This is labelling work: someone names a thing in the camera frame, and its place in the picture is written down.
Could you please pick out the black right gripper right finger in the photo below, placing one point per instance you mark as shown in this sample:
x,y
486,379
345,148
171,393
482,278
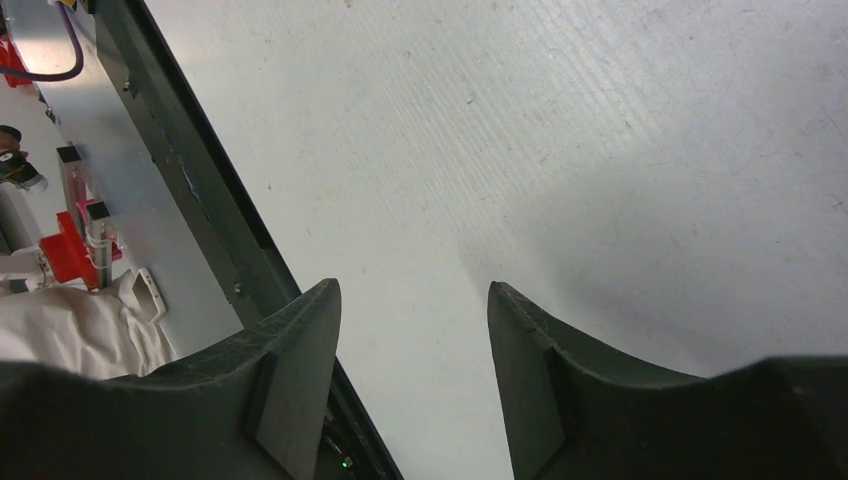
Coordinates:
x,y
575,407

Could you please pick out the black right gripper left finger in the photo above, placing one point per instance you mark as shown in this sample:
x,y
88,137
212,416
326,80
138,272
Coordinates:
x,y
251,406

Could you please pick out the white cloth below table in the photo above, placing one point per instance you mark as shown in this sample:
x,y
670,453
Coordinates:
x,y
99,335

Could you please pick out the red clamp fixture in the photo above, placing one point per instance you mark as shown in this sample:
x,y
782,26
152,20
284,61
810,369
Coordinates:
x,y
85,247

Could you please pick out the aluminium rail base frame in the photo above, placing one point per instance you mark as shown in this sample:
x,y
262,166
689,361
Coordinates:
x,y
137,139

